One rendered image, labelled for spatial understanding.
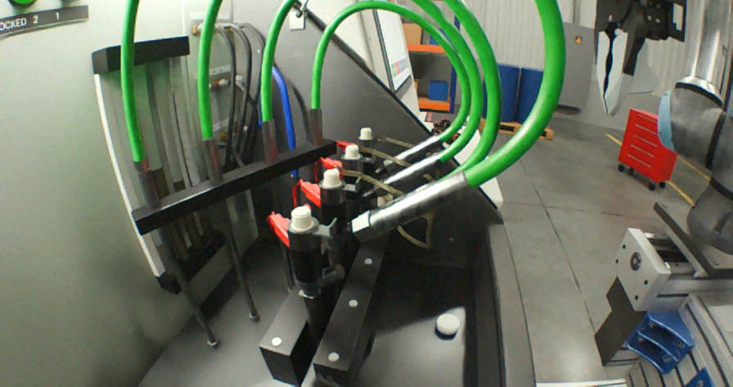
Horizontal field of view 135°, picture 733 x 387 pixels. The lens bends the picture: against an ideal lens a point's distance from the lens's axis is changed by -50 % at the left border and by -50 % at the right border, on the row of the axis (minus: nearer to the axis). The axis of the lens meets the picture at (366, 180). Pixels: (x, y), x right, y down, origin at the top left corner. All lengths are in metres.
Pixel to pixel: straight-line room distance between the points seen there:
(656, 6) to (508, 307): 0.40
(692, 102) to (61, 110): 0.94
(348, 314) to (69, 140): 0.39
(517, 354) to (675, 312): 0.40
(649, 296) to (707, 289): 0.17
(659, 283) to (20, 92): 0.89
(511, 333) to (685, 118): 0.50
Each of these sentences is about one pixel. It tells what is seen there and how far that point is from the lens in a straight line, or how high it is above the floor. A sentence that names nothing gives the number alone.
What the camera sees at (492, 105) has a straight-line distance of 0.28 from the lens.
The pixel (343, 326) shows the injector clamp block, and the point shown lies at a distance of 0.35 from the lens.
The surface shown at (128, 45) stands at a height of 1.28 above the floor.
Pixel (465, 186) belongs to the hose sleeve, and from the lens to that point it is 0.21.
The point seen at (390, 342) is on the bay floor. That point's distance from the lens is 0.52.
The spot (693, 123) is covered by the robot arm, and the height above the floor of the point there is 1.22.
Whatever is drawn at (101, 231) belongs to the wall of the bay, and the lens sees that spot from 0.45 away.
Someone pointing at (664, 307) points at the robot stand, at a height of 0.91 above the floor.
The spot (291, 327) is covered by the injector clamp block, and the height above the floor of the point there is 0.98.
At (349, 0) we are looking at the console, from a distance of 0.58.
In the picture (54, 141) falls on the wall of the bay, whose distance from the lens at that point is 0.41.
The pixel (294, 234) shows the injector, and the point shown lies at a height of 1.12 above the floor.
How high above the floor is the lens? 1.26
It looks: 26 degrees down
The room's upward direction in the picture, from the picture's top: 1 degrees clockwise
